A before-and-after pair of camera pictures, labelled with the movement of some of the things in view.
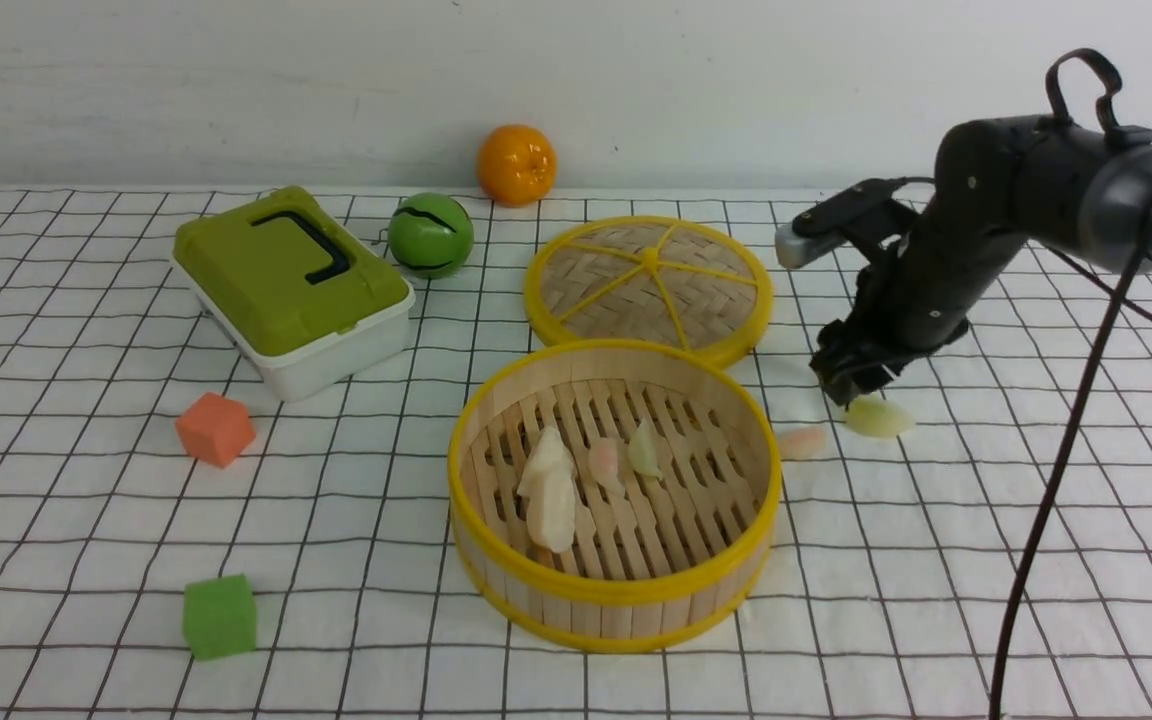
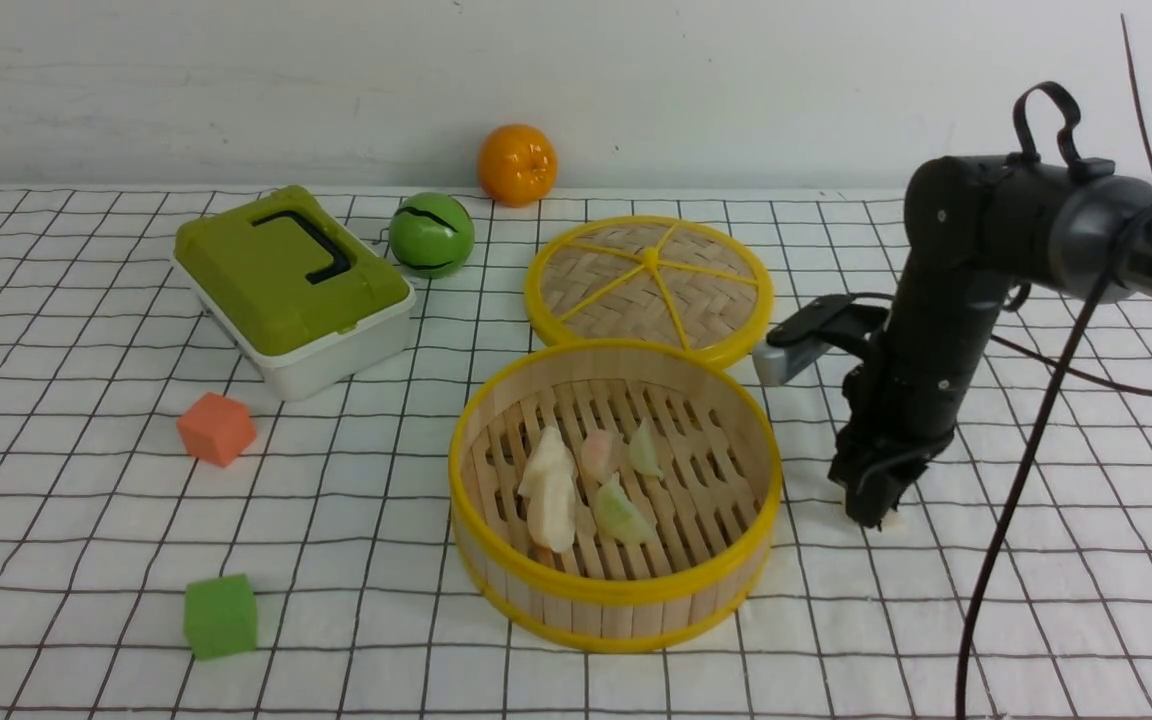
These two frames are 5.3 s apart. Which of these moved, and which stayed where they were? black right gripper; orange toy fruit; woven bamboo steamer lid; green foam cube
Moved: black right gripper
Stayed: woven bamboo steamer lid; green foam cube; orange toy fruit
